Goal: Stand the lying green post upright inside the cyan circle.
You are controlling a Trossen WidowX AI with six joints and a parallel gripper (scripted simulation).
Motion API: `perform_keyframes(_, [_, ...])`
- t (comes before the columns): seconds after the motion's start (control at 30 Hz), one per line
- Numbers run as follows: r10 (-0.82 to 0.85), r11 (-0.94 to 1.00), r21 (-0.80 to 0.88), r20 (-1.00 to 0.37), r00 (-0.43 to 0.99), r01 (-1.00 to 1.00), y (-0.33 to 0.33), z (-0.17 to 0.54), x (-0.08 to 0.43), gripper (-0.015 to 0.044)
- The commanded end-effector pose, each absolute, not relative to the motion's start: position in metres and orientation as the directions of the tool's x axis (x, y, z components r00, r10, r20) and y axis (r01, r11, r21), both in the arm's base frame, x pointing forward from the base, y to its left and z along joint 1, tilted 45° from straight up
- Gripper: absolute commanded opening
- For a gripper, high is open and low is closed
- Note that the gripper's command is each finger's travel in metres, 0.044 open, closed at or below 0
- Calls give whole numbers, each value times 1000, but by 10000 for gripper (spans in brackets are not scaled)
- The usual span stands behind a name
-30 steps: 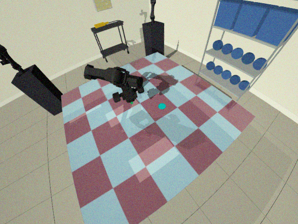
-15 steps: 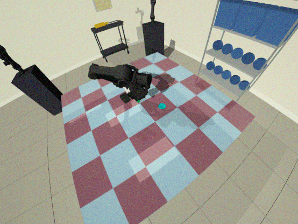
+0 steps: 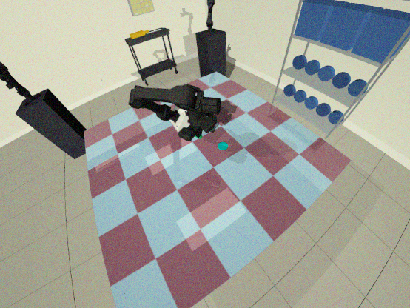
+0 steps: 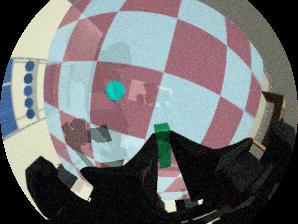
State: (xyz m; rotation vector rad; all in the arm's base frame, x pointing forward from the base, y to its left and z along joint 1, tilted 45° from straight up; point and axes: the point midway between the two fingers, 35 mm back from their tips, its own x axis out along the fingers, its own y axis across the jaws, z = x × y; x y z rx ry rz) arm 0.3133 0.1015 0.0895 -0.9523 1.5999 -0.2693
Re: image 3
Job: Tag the teal flat disc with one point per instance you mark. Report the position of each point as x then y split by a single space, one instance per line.
222 146

